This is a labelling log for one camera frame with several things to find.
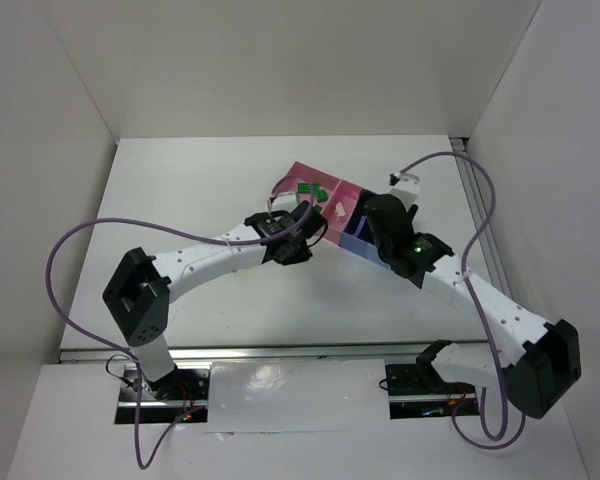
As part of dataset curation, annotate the green lego brick with studs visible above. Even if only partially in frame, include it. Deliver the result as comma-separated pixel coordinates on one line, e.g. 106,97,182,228
315,189,329,203

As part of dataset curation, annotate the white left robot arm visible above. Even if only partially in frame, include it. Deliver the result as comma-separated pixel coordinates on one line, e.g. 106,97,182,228
102,201,328,399

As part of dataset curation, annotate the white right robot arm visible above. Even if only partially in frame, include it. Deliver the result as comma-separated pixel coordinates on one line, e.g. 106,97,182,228
364,194,581,419

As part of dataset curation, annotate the blue plastic container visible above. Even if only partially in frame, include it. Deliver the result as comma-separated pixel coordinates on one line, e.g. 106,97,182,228
339,189,390,270

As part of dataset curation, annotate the white piece in pink container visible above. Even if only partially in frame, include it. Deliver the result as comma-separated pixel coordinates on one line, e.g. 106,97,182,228
334,202,347,221

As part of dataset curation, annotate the pink plastic container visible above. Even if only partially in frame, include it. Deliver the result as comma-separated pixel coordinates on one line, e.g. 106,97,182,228
270,162,365,254

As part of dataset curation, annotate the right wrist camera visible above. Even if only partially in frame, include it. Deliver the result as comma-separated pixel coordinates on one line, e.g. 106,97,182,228
388,172,420,208

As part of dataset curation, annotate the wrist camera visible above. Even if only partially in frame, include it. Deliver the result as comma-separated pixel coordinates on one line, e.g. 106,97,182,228
388,172,420,208
267,192,299,212

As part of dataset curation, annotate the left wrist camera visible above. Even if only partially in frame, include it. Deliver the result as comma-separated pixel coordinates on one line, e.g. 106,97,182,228
267,192,299,212

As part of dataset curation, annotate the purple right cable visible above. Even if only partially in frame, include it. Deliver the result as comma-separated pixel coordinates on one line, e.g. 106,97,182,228
389,152,527,451

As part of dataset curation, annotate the purple cable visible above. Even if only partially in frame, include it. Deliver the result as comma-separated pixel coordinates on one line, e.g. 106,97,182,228
46,178,319,470
389,152,527,451

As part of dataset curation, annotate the aluminium side rail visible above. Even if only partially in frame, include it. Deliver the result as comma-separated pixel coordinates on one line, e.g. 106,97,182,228
456,159,503,286

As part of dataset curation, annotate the aluminium front rail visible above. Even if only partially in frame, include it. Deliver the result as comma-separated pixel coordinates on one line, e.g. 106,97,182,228
57,342,446,365

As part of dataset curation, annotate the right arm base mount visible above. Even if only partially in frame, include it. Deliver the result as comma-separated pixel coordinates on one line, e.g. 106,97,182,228
378,340,479,420

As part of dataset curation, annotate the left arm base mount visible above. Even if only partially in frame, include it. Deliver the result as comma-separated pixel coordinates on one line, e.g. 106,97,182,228
105,354,211,425

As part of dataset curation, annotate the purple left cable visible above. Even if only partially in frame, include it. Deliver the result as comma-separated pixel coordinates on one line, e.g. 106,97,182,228
46,178,319,470

